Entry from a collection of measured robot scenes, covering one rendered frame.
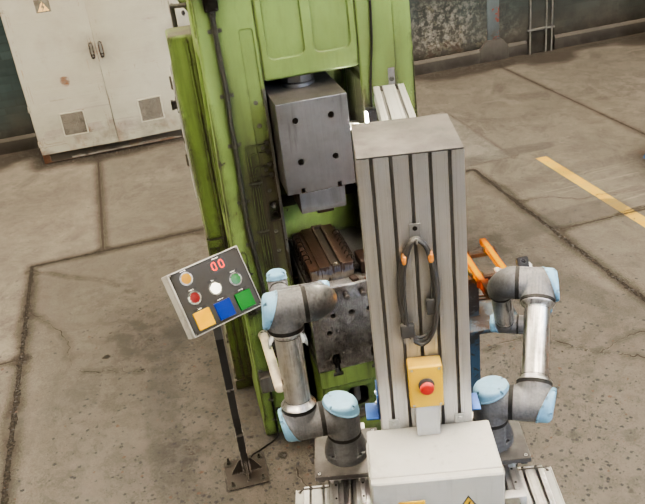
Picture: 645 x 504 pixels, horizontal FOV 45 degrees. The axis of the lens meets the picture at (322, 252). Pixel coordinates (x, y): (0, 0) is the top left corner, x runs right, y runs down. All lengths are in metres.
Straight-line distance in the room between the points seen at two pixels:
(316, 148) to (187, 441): 1.77
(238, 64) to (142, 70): 5.22
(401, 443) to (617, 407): 2.24
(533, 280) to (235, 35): 1.50
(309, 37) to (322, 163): 0.51
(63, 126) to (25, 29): 1.01
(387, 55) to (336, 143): 0.43
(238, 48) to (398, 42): 0.68
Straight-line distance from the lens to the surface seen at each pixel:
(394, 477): 2.07
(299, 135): 3.22
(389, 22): 3.36
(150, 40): 8.38
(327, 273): 3.51
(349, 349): 3.67
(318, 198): 3.34
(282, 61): 3.28
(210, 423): 4.30
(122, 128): 8.56
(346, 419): 2.60
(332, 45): 3.32
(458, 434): 2.18
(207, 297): 3.25
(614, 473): 3.90
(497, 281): 2.78
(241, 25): 3.22
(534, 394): 2.62
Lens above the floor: 2.68
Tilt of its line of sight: 28 degrees down
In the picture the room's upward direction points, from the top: 7 degrees counter-clockwise
